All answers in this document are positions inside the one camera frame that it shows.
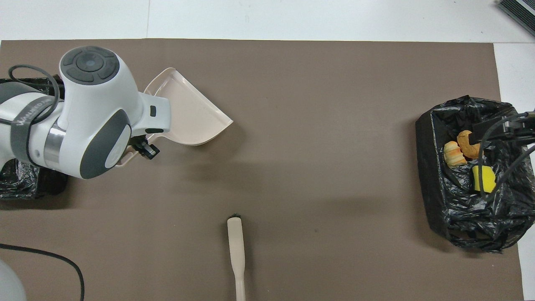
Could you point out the yellow sponge piece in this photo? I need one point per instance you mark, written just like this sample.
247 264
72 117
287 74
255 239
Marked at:
488 179

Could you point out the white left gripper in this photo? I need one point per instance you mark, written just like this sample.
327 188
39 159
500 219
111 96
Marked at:
154 119

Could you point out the pale cream toy croissant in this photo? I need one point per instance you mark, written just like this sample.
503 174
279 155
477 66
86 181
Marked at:
454 154

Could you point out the beige hand brush black bristles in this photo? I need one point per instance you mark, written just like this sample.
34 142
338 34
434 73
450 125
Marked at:
236 242

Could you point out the brown toy bun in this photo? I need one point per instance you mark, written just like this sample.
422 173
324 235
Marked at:
466 144

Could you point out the black bag lined bin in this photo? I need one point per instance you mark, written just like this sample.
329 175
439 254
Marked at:
434 188
21 184

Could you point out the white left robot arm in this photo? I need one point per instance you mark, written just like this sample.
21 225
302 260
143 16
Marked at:
92 83

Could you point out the grey ribbed metal device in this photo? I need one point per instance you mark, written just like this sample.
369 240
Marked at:
520 10

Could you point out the beige plastic dustpan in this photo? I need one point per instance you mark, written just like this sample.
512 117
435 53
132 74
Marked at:
188 117

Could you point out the brown table mat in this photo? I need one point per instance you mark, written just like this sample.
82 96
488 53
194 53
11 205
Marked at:
317 125

